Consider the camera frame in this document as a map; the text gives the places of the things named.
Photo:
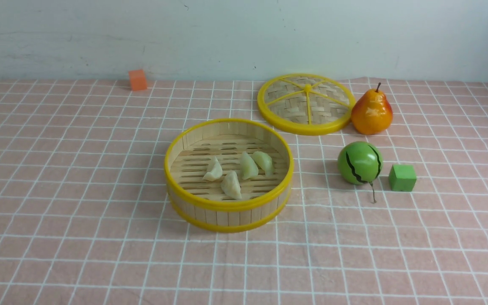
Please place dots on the greenish dumpling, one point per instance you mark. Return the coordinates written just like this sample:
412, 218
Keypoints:
248, 167

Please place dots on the white dumpling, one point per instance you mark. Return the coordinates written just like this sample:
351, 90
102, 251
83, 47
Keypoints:
231, 186
214, 170
264, 161

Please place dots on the bamboo steamer tray yellow rim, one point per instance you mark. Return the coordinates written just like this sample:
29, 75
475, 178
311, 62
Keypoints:
203, 203

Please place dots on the woven bamboo steamer lid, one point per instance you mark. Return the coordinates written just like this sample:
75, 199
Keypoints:
305, 104

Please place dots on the green toy watermelon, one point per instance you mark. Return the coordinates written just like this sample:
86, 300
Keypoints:
360, 163

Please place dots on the orange foam cube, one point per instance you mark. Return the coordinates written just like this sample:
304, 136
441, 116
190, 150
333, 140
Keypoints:
138, 80

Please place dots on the orange yellow toy pear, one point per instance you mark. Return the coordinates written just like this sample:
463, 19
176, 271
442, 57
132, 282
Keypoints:
372, 113

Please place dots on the green foam cube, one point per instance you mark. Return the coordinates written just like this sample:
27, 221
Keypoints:
402, 177

